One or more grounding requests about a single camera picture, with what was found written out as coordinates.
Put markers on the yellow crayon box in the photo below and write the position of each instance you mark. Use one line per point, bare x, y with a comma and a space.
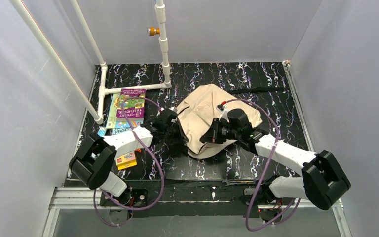
126, 161

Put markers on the beige student backpack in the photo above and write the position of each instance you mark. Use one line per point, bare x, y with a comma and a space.
196, 113

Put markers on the blue striped pencil pack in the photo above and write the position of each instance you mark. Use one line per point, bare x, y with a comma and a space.
102, 131

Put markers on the aluminium rail frame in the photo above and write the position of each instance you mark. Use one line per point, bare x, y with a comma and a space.
82, 198

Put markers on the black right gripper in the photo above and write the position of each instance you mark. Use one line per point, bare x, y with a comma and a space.
213, 133

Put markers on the light blue picture book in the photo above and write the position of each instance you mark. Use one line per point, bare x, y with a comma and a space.
117, 126

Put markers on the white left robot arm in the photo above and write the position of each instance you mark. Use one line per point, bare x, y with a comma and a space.
93, 160

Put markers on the orange knob on pipe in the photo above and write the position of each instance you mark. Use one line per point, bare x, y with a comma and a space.
152, 31

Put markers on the purple treehouse book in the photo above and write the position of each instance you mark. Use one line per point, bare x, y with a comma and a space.
130, 102

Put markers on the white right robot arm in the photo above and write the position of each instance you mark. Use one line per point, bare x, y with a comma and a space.
321, 179

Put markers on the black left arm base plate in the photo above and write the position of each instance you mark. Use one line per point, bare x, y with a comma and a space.
130, 197

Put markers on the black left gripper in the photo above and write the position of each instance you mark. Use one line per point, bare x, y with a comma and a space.
177, 130

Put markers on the steel wrench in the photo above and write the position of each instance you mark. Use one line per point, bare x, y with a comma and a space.
227, 182

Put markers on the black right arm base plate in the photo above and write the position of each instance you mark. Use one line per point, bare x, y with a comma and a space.
263, 199

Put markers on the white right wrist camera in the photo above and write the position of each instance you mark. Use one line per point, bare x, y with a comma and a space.
223, 111

